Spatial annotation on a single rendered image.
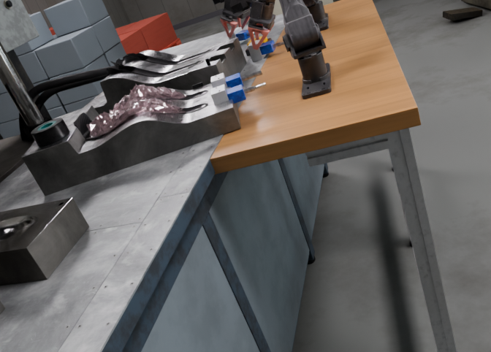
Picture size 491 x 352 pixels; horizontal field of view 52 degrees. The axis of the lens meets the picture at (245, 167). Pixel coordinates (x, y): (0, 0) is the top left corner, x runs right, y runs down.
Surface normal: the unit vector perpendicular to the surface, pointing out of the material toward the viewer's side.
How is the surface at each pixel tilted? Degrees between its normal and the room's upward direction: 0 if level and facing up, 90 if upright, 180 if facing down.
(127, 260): 0
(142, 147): 90
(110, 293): 0
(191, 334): 90
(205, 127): 90
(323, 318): 0
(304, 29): 65
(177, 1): 90
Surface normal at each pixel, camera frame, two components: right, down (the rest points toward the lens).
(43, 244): 0.92, -0.18
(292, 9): -0.03, 0.02
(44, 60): -0.20, 0.50
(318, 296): -0.33, -0.84
